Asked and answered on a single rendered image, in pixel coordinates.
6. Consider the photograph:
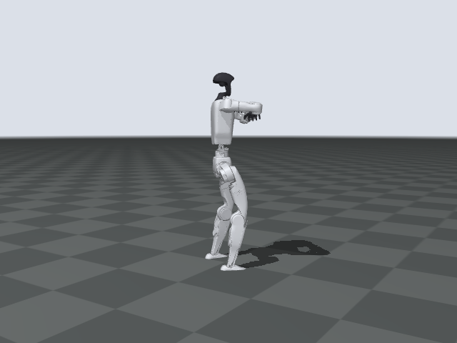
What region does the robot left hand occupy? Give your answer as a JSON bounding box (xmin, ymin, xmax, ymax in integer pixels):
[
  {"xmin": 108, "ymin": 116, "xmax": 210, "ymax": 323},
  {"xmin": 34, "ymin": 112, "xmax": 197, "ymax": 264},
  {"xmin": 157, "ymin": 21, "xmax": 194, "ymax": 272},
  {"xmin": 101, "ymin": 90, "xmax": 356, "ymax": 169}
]
[{"xmin": 243, "ymin": 111, "xmax": 261, "ymax": 121}]

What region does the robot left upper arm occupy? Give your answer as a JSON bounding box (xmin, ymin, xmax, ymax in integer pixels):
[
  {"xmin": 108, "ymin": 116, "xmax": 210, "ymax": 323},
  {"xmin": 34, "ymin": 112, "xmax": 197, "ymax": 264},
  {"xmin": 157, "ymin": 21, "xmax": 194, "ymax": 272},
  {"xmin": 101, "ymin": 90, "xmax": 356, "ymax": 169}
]
[{"xmin": 234, "ymin": 111, "xmax": 248, "ymax": 124}]

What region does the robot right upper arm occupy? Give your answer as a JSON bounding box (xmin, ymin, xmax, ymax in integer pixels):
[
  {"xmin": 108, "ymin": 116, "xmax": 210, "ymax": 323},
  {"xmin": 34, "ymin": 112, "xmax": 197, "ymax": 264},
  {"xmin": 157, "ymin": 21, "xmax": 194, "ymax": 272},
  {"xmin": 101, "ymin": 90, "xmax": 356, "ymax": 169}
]
[{"xmin": 219, "ymin": 99, "xmax": 263, "ymax": 115}]

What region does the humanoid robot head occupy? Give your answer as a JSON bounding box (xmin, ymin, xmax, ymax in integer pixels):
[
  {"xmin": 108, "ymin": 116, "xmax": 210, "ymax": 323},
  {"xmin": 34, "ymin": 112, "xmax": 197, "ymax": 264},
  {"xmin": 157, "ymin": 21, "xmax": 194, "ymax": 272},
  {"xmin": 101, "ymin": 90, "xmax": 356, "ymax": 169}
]
[{"xmin": 213, "ymin": 73, "xmax": 234, "ymax": 101}]

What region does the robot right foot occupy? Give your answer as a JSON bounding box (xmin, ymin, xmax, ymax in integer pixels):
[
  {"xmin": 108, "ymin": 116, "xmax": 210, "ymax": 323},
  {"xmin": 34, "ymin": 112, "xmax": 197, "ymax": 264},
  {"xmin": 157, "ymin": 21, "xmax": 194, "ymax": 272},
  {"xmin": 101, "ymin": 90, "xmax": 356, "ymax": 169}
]
[{"xmin": 221, "ymin": 264, "xmax": 246, "ymax": 271}]

